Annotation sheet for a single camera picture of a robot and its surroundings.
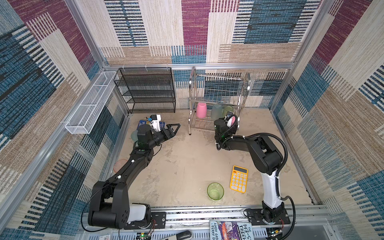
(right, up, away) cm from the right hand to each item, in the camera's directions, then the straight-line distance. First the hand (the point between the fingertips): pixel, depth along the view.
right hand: (229, 120), depth 99 cm
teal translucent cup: (-8, +6, +6) cm, 11 cm away
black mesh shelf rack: (-57, +22, +10) cm, 62 cm away
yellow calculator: (+2, -33, -14) cm, 36 cm away
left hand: (-32, -3, -19) cm, 38 cm away
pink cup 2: (-2, -1, -14) cm, 14 cm away
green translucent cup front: (-12, -38, -19) cm, 44 cm away
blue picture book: (-46, -3, +9) cm, 47 cm away
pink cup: (-18, +7, +6) cm, 20 cm away
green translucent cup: (-1, +8, +2) cm, 8 cm away
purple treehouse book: (-6, -51, -30) cm, 59 cm away
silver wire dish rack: (-10, +19, +16) cm, 27 cm away
